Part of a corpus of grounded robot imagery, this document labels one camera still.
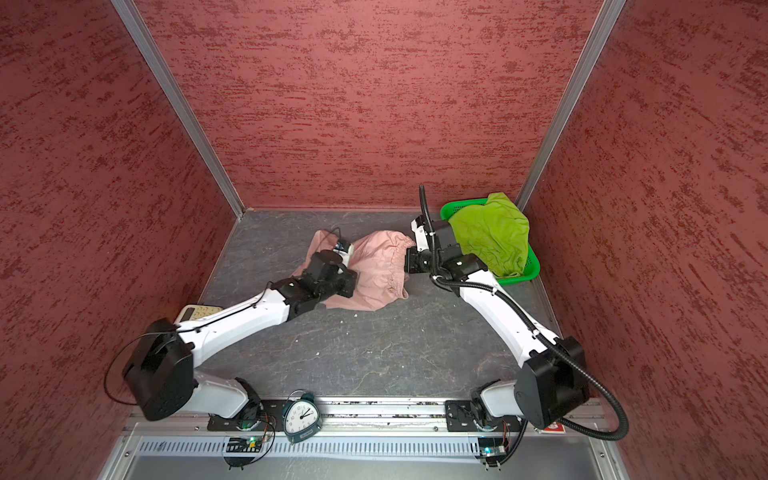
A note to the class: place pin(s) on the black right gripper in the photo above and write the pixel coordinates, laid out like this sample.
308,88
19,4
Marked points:
410,259

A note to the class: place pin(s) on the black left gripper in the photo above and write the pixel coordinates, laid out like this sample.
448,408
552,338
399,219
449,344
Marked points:
350,283

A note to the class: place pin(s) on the pink shorts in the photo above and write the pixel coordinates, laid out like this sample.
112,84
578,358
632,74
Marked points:
379,259

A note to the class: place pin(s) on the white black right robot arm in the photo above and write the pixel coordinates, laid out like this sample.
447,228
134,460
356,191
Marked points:
546,388

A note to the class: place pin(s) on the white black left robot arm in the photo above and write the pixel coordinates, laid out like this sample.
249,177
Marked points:
162,372

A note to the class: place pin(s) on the lime green shorts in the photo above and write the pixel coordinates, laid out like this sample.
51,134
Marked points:
492,234

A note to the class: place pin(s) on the green plastic basket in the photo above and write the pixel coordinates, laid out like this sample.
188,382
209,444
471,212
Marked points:
528,264

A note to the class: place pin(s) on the teal alarm clock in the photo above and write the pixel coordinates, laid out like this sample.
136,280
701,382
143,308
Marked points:
301,417

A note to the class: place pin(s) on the beige calculator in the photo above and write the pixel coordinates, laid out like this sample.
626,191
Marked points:
196,312

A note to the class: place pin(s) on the left controller board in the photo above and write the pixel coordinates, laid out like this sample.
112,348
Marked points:
241,452

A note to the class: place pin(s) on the controller board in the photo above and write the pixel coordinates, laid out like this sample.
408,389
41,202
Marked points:
241,452
492,451

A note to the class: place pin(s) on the right controller board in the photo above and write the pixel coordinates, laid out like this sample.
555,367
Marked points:
492,451

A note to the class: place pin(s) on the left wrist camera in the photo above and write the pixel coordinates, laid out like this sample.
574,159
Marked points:
343,247

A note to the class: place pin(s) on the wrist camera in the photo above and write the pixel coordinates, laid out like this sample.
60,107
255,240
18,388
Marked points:
422,238
343,247

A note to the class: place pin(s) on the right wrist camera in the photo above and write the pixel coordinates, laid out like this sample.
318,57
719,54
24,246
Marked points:
422,238

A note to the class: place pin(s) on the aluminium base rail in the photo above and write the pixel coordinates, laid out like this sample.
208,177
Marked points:
342,416

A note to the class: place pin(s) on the right aluminium corner post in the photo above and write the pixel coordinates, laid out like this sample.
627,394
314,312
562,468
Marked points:
598,36

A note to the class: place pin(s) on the aluminium corner post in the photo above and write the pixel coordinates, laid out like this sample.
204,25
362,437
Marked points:
135,25
598,36

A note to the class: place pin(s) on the left aluminium corner post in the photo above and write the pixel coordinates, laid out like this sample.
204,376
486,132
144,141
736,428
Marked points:
135,25

